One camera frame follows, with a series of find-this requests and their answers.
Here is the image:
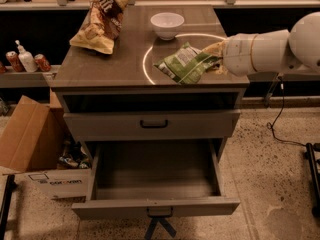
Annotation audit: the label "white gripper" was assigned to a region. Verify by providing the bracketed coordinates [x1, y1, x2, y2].
[202, 34, 256, 77]

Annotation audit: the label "green jalapeno chip bag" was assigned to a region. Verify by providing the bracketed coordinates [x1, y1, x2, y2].
[153, 43, 222, 85]

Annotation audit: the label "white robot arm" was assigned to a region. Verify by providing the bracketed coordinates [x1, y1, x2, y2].
[203, 12, 320, 77]

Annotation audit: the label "grey drawer cabinet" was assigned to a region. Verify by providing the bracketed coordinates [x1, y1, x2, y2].
[51, 6, 249, 156]

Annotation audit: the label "brown yellow chip bag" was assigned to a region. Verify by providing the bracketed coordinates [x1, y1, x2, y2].
[69, 0, 130, 55]

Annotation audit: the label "open grey lower drawer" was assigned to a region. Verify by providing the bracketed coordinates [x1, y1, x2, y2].
[72, 139, 240, 220]

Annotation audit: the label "closed grey upper drawer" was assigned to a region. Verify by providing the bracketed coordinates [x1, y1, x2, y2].
[64, 109, 240, 141]

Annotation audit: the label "white bowl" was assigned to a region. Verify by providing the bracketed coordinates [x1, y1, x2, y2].
[150, 12, 185, 40]

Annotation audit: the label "black stand right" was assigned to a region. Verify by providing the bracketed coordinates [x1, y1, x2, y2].
[304, 143, 320, 218]

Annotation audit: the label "black stand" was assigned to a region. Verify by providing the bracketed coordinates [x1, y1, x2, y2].
[304, 143, 320, 218]
[0, 175, 17, 240]

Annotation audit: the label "red soda can right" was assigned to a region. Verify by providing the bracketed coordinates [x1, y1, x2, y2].
[34, 54, 51, 72]

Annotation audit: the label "red soda can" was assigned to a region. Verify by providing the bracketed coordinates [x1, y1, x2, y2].
[34, 54, 51, 72]
[6, 51, 24, 72]

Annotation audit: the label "white pump bottle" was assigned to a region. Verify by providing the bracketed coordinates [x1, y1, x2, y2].
[15, 40, 37, 72]

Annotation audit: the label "white caravan box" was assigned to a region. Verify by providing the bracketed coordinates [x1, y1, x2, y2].
[26, 169, 91, 199]

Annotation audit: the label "brown cardboard box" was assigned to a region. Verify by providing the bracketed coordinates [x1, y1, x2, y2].
[0, 96, 64, 172]

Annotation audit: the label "red soda can left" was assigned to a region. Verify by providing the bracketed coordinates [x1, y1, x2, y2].
[6, 51, 24, 72]

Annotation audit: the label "black stand left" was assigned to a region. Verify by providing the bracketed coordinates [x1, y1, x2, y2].
[0, 175, 17, 240]

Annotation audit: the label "black power cable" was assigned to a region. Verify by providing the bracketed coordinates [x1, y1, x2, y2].
[265, 78, 307, 148]

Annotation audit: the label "blue strap on handle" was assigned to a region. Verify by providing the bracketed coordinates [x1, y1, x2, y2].
[143, 217, 177, 240]

